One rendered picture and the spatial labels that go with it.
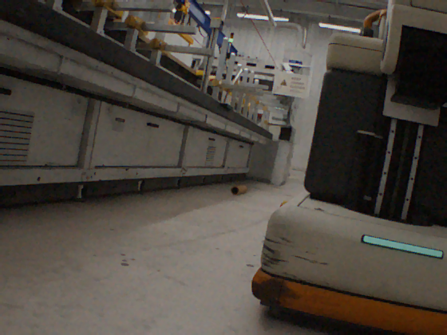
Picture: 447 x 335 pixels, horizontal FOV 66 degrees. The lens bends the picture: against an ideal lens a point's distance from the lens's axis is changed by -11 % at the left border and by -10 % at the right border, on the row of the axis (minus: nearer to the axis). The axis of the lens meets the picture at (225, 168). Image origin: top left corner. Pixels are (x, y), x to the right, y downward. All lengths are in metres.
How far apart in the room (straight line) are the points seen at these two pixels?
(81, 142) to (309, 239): 1.28
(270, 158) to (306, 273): 4.78
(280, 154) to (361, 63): 4.32
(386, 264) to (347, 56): 0.65
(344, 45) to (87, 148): 1.22
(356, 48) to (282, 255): 0.68
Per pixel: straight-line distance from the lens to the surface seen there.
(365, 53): 1.23
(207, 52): 1.82
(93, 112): 1.85
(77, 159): 1.87
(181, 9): 8.34
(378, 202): 1.13
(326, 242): 0.86
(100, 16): 1.46
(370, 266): 0.87
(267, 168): 5.61
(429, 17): 0.97
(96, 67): 1.48
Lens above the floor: 0.38
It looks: 3 degrees down
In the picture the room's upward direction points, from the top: 11 degrees clockwise
